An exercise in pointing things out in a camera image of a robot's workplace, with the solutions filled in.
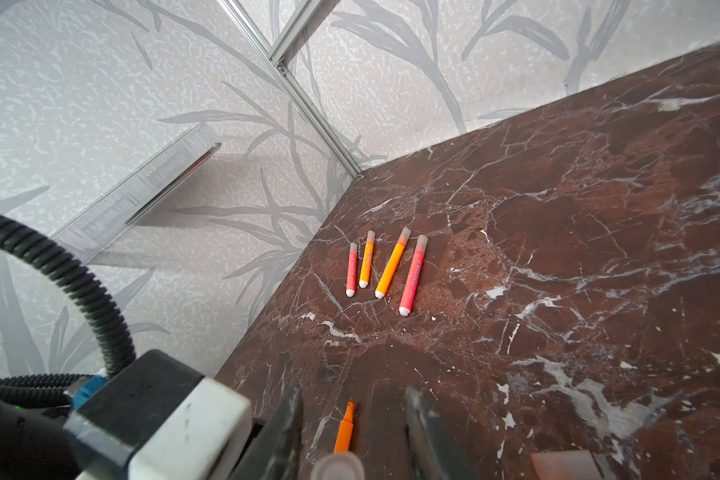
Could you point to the orange pen front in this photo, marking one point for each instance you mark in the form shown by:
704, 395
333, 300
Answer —
345, 431

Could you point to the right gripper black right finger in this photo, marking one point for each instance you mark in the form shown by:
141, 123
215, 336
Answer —
432, 452

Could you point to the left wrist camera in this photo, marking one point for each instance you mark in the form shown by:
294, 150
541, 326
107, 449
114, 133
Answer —
159, 419

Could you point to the aluminium frame rail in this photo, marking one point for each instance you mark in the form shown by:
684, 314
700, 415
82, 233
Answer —
275, 57

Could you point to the orange pen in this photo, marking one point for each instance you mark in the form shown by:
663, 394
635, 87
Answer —
366, 266
345, 431
392, 264

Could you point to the clear plastic wall tray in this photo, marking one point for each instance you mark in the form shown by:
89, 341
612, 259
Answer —
100, 224

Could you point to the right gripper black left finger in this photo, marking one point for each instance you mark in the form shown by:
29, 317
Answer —
275, 452

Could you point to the red capped pen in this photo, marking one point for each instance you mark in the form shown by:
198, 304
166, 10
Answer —
413, 277

